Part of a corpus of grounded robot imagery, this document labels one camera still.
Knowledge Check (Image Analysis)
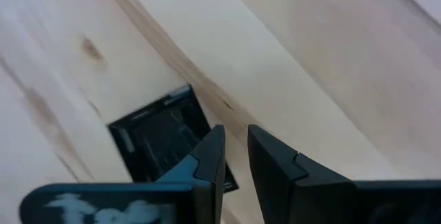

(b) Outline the black rectangular mini plate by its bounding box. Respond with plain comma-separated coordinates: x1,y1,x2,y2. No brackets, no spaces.
107,84,240,194

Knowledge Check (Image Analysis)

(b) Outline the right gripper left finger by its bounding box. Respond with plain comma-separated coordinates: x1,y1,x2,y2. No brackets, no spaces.
19,123,227,224

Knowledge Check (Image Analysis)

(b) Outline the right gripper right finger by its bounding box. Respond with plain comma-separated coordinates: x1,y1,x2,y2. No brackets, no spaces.
247,123,441,224

